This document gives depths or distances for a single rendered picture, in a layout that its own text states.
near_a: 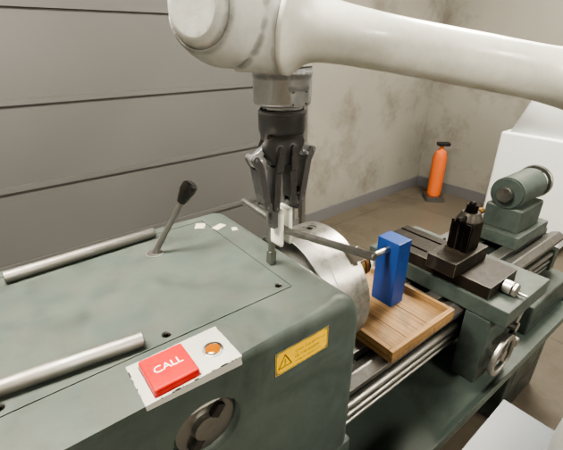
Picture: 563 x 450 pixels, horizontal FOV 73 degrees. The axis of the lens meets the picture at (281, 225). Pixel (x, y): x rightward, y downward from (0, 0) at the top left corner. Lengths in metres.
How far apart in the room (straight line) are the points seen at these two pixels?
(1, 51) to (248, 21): 2.14
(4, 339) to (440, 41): 0.68
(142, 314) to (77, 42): 2.04
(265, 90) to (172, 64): 2.15
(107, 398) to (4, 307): 0.30
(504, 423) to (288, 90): 1.01
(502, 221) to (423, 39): 1.49
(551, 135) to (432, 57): 3.34
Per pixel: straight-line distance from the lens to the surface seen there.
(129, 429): 0.54
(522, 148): 3.80
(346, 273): 0.87
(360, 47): 0.42
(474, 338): 1.43
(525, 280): 1.52
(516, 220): 1.85
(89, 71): 2.54
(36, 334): 0.69
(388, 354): 1.12
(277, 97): 0.57
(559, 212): 3.82
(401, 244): 1.18
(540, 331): 2.00
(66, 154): 2.56
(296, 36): 0.41
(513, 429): 1.26
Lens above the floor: 1.64
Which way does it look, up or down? 26 degrees down
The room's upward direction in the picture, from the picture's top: straight up
